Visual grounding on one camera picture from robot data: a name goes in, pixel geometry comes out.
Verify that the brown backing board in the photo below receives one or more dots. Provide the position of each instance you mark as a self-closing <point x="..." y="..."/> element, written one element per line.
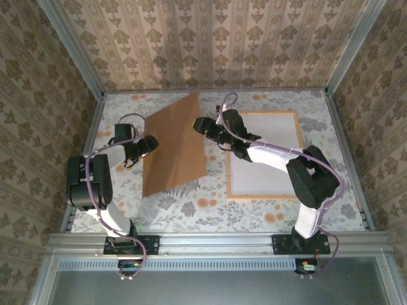
<point x="175" y="143"/>

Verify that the photo with dark foliage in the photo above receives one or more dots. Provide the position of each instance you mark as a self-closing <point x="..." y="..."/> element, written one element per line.
<point x="270" y="178"/>

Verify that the light wooden picture frame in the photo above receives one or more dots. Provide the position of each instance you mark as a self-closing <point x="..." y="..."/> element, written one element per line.
<point x="264" y="197"/>

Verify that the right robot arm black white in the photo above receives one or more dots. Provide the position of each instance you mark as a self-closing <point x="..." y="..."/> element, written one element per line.
<point x="311" y="178"/>

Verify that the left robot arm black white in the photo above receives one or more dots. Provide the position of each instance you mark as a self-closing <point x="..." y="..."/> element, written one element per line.
<point x="89" y="184"/>

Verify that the small circuit board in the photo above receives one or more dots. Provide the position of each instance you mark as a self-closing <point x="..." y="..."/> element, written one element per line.
<point x="306" y="267"/>
<point x="130" y="265"/>

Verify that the grey metal panel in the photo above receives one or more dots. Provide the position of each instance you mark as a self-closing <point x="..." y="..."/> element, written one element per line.
<point x="216" y="287"/>

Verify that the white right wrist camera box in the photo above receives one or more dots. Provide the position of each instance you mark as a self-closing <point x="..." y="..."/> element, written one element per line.
<point x="219" y="116"/>

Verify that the aluminium table end rail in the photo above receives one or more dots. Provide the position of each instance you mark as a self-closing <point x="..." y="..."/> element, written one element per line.
<point x="222" y="90"/>

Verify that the aluminium table side rail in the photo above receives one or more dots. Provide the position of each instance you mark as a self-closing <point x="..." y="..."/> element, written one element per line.
<point x="342" y="143"/>
<point x="93" y="125"/>

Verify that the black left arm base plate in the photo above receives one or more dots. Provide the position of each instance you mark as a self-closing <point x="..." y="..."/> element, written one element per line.
<point x="149" y="244"/>

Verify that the aluminium mounting rail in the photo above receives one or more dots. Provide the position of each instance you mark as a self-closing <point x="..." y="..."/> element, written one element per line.
<point x="216" y="243"/>

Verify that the aluminium corner post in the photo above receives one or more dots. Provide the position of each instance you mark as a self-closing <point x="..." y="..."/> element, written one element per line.
<point x="353" y="47"/>
<point x="72" y="51"/>

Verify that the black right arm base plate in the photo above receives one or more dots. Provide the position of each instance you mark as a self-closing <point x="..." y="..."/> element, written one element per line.
<point x="283" y="244"/>

